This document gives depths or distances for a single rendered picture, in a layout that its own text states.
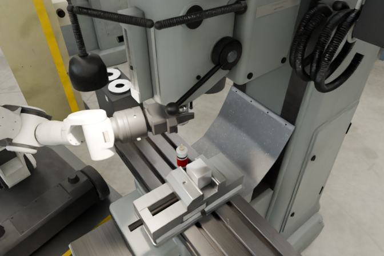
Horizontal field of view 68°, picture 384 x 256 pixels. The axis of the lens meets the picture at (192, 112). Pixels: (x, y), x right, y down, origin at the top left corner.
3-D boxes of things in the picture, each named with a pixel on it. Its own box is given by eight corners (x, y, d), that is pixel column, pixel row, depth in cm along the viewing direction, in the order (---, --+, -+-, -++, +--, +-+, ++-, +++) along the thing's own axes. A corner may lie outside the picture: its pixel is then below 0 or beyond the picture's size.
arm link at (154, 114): (178, 115, 72) (131, 127, 68) (178, 142, 78) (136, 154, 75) (162, 89, 81) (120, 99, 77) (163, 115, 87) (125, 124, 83)
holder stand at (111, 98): (120, 138, 115) (111, 98, 102) (99, 110, 129) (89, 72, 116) (146, 126, 121) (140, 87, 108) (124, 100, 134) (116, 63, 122)
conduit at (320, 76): (312, 107, 65) (343, 19, 51) (259, 77, 74) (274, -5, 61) (355, 80, 73) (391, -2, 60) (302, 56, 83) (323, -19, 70)
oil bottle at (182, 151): (180, 171, 102) (180, 150, 95) (174, 164, 105) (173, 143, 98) (190, 166, 104) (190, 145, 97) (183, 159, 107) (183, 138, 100)
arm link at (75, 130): (91, 116, 68) (55, 117, 74) (100, 150, 70) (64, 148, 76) (110, 108, 73) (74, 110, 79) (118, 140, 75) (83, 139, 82)
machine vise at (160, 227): (155, 249, 81) (152, 230, 74) (132, 210, 90) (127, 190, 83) (245, 189, 96) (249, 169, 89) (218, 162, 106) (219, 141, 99)
